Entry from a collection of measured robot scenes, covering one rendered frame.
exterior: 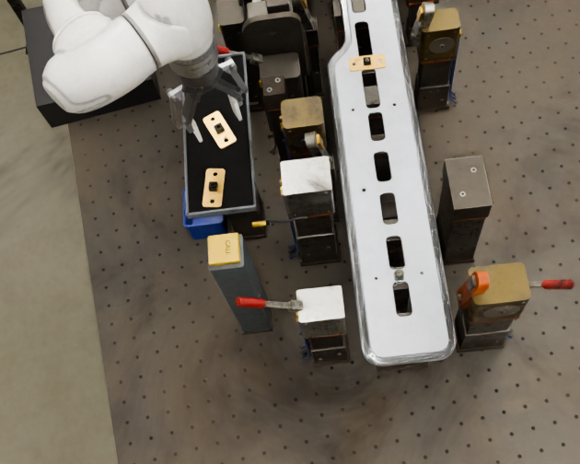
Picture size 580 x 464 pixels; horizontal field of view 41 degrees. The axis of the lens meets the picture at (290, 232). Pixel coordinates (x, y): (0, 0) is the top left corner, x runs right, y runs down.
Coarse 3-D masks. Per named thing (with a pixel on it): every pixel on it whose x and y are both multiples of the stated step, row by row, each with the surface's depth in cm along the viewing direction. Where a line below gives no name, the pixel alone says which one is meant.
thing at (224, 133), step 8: (216, 112) 162; (208, 120) 162; (216, 120) 161; (224, 120) 161; (208, 128) 161; (216, 128) 159; (224, 128) 160; (216, 136) 160; (224, 136) 160; (232, 136) 159; (224, 144) 159
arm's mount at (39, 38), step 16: (32, 16) 220; (32, 32) 218; (48, 32) 218; (32, 48) 216; (48, 48) 216; (32, 64) 215; (32, 80) 213; (48, 96) 211; (128, 96) 216; (144, 96) 217; (160, 96) 220; (48, 112) 214; (64, 112) 215; (96, 112) 219
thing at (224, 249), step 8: (208, 240) 151; (216, 240) 151; (224, 240) 151; (232, 240) 151; (208, 248) 151; (216, 248) 150; (224, 248) 150; (232, 248) 150; (216, 256) 150; (224, 256) 150; (232, 256) 149; (216, 264) 150
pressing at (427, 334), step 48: (384, 0) 189; (384, 48) 184; (336, 96) 179; (384, 96) 179; (336, 144) 175; (384, 144) 174; (384, 192) 169; (384, 240) 165; (432, 240) 164; (384, 288) 161; (432, 288) 160; (384, 336) 157; (432, 336) 156
